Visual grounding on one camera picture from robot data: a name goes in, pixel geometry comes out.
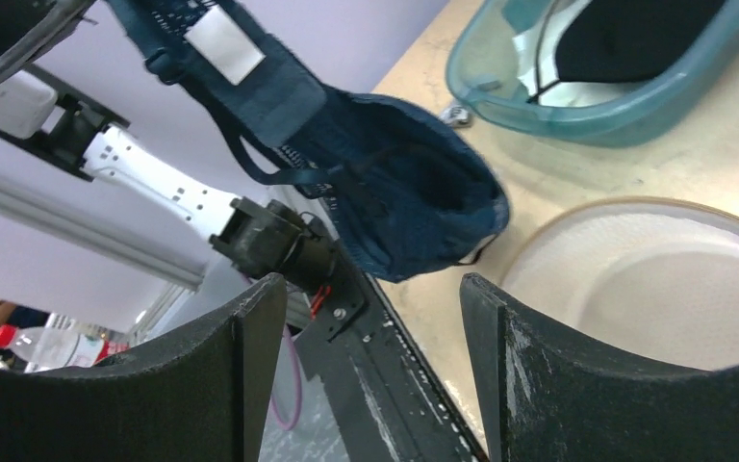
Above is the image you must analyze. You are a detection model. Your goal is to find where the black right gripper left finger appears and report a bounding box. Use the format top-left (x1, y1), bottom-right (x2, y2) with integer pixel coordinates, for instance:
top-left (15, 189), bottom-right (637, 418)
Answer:
top-left (0, 273), bottom-right (287, 461)

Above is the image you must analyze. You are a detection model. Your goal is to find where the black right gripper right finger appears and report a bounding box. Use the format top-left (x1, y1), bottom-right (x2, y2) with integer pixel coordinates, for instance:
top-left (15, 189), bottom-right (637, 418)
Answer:
top-left (459, 273), bottom-right (739, 461)

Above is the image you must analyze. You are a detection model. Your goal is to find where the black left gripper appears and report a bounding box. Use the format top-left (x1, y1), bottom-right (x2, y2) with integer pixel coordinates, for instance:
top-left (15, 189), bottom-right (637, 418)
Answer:
top-left (0, 0), bottom-right (94, 84)

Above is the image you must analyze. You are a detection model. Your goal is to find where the navy blue lace bra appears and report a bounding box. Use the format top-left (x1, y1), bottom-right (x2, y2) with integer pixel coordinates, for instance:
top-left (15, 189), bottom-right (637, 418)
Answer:
top-left (111, 1), bottom-right (510, 282)

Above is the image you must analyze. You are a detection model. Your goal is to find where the black garment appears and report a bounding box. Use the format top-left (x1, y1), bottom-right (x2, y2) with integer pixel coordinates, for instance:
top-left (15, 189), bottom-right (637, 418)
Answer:
top-left (526, 1), bottom-right (726, 105)

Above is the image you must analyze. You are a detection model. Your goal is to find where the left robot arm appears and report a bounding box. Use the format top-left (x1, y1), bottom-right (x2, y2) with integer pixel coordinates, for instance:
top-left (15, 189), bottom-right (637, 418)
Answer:
top-left (0, 1), bottom-right (339, 293)

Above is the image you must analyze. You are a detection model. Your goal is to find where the clear plastic bottle red cap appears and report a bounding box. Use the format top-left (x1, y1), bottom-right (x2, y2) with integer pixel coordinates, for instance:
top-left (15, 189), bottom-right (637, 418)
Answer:
top-left (0, 324), bottom-right (130, 370)

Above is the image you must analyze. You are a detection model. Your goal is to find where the teal transparent plastic tub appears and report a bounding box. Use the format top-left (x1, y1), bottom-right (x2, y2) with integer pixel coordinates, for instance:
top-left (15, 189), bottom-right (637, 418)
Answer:
top-left (446, 1), bottom-right (739, 147)

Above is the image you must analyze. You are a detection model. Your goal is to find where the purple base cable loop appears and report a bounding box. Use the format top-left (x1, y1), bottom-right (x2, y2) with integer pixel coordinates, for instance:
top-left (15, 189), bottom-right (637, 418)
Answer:
top-left (267, 324), bottom-right (304, 431)

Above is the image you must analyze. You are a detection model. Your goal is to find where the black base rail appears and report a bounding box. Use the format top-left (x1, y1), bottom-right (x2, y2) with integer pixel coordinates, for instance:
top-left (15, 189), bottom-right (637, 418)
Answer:
top-left (298, 247), bottom-right (489, 461)

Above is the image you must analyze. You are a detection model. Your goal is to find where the red handled adjustable wrench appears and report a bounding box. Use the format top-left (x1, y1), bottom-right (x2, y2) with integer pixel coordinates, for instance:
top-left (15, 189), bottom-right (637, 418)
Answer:
top-left (440, 105), bottom-right (472, 128)

